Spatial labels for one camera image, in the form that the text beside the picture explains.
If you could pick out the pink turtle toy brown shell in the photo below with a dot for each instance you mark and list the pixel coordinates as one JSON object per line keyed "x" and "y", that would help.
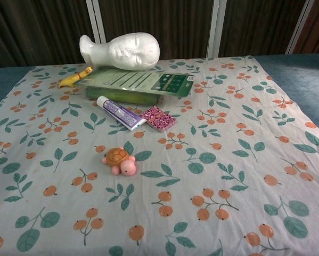
{"x": 119, "y": 160}

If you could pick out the pink patterned small packet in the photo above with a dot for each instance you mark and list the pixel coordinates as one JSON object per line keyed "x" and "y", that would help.
{"x": 157, "y": 118}

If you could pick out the white purple toothpaste tube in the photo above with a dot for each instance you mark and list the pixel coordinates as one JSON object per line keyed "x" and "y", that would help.
{"x": 120, "y": 113}

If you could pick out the green flat packaged box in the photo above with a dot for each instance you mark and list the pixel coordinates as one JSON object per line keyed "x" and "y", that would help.
{"x": 138, "y": 85}

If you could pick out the floral fruit print cloth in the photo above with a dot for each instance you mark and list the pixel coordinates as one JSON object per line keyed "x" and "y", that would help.
{"x": 191, "y": 170}

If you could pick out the white foam mannequin head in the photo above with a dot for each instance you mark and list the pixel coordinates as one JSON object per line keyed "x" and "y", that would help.
{"x": 122, "y": 53}

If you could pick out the yellow rubber chicken toy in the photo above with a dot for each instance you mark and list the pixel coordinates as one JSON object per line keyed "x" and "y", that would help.
{"x": 73, "y": 78}

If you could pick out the dark brown pleated curtain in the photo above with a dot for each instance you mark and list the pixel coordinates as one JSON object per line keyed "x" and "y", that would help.
{"x": 159, "y": 24}

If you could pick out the white vertical frame post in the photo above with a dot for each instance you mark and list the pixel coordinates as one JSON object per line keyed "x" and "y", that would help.
{"x": 215, "y": 28}
{"x": 96, "y": 18}
{"x": 298, "y": 26}

